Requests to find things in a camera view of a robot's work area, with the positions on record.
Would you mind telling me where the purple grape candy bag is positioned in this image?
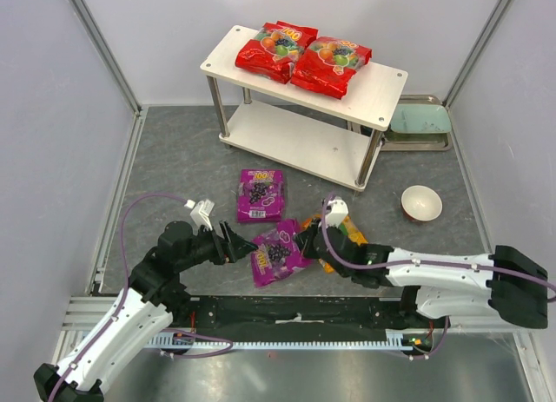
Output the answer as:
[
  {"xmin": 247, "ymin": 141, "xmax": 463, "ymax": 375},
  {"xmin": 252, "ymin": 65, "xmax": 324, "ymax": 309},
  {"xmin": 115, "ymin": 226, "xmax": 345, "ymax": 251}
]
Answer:
[
  {"xmin": 250, "ymin": 219, "xmax": 312, "ymax": 287},
  {"xmin": 236, "ymin": 169, "xmax": 286, "ymax": 223}
]

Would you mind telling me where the orange mango candy bag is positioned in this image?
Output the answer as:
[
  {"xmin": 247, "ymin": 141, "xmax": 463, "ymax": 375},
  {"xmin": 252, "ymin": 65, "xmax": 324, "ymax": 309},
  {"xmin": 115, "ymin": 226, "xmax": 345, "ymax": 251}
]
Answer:
[{"xmin": 301, "ymin": 214, "xmax": 367, "ymax": 273}]

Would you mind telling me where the red fruit candy bag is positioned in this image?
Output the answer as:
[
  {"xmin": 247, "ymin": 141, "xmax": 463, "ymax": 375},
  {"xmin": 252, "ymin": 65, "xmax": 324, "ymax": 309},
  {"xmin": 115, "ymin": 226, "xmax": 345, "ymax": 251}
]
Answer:
[
  {"xmin": 290, "ymin": 36, "xmax": 373, "ymax": 99},
  {"xmin": 235, "ymin": 21, "xmax": 318, "ymax": 84}
]

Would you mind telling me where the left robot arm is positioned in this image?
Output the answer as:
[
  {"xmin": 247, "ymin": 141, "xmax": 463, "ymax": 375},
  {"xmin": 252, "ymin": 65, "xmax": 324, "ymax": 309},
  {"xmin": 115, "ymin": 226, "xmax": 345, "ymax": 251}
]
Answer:
[{"xmin": 33, "ymin": 221, "xmax": 257, "ymax": 401}]

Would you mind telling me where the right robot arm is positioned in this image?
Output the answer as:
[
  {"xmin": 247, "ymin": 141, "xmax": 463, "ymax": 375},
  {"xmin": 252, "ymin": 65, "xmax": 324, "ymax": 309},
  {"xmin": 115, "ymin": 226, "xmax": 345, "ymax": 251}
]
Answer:
[{"xmin": 295, "ymin": 221, "xmax": 549, "ymax": 329}]

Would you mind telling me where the white two-tier wooden shelf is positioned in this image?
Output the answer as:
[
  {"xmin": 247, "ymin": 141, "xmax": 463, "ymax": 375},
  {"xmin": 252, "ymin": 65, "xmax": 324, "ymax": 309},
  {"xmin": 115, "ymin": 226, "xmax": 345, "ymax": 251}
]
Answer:
[{"xmin": 200, "ymin": 25, "xmax": 407, "ymax": 192}]

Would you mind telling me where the white and red bowl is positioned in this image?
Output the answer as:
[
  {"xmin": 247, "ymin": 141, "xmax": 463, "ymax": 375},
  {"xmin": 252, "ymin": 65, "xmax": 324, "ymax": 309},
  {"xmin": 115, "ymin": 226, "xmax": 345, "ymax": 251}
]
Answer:
[{"xmin": 400, "ymin": 185, "xmax": 443, "ymax": 223}]

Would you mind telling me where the metal tray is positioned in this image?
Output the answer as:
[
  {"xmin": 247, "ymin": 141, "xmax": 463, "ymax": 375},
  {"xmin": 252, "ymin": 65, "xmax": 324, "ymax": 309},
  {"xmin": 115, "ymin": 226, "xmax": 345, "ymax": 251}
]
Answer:
[{"xmin": 381, "ymin": 95, "xmax": 452, "ymax": 152}]

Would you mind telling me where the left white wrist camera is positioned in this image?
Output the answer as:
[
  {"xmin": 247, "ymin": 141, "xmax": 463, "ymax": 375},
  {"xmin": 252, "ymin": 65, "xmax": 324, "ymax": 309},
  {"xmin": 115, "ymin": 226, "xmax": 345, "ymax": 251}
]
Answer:
[{"xmin": 184, "ymin": 199, "xmax": 215, "ymax": 231}]

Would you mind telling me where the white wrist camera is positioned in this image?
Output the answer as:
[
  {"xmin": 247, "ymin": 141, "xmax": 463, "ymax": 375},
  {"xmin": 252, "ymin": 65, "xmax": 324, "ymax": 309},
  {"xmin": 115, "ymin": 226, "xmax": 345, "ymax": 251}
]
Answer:
[
  {"xmin": 321, "ymin": 194, "xmax": 349, "ymax": 227},
  {"xmin": 184, "ymin": 199, "xmax": 215, "ymax": 231}
]

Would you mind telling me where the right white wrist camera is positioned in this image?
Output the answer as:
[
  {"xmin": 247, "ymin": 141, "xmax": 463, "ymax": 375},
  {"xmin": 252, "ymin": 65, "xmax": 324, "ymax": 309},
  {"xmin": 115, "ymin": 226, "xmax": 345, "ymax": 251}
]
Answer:
[{"xmin": 321, "ymin": 194, "xmax": 349, "ymax": 227}]

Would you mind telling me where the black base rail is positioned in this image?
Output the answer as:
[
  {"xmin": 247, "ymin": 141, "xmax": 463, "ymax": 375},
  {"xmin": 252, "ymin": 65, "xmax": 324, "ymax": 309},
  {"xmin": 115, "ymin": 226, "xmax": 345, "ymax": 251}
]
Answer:
[{"xmin": 172, "ymin": 295, "xmax": 448, "ymax": 340}]

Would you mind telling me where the white slotted cable duct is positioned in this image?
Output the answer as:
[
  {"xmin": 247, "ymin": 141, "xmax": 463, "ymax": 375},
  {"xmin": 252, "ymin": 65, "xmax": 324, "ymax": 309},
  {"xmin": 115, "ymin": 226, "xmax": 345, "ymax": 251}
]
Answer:
[{"xmin": 144, "ymin": 331, "xmax": 434, "ymax": 355}]

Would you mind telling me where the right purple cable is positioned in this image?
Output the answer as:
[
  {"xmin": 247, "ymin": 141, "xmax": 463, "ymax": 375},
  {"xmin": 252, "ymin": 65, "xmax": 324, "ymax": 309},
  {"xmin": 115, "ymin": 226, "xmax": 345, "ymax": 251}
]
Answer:
[{"xmin": 320, "ymin": 193, "xmax": 556, "ymax": 359}]

